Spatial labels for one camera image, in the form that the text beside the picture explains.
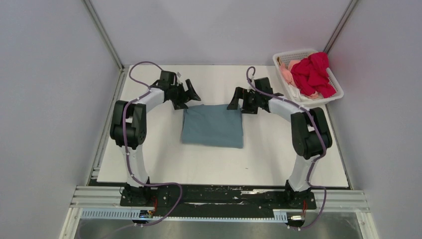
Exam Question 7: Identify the aluminium frame rail left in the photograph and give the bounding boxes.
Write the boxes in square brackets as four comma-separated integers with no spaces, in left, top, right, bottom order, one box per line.
[82,0,123,179]

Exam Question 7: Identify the aluminium front frame beam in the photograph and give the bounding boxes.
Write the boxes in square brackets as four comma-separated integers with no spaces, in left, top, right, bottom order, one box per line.
[70,186,370,213]

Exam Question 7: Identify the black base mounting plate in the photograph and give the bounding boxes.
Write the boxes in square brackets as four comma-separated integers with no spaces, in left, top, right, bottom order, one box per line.
[120,184,317,218]

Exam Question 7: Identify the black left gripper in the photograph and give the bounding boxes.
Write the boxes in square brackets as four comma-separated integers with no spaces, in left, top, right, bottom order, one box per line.
[169,79,201,111]

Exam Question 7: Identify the aluminium frame rail right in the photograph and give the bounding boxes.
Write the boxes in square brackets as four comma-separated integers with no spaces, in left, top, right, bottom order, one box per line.
[323,0,360,54]

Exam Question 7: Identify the blue-grey t-shirt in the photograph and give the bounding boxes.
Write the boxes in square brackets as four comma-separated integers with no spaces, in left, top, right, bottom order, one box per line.
[181,105,244,149]

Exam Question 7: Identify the white t-shirt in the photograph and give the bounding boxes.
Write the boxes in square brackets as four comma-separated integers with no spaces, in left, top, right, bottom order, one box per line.
[288,85,313,102]

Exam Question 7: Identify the white slotted cable duct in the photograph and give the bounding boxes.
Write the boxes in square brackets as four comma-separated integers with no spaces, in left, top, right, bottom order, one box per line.
[81,208,288,223]

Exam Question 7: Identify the aluminium frame rail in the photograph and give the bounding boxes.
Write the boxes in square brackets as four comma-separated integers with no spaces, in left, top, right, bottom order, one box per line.
[323,0,360,54]
[82,0,123,179]

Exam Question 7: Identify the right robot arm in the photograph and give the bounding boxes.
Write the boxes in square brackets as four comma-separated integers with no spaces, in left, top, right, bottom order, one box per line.
[227,78,332,209]

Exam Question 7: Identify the pink t-shirt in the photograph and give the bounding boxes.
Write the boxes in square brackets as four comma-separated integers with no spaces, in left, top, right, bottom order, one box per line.
[277,57,300,87]

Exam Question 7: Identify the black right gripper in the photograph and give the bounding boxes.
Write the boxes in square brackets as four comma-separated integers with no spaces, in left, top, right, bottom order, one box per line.
[227,87,261,115]

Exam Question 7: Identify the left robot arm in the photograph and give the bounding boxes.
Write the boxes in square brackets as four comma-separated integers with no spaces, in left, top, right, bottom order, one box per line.
[109,71,201,206]

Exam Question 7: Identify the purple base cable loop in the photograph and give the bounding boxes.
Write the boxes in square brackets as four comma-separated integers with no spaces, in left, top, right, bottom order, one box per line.
[133,182,183,227]

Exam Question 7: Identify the red t-shirt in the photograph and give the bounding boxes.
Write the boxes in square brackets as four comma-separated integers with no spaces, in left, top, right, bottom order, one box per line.
[290,52,336,98]

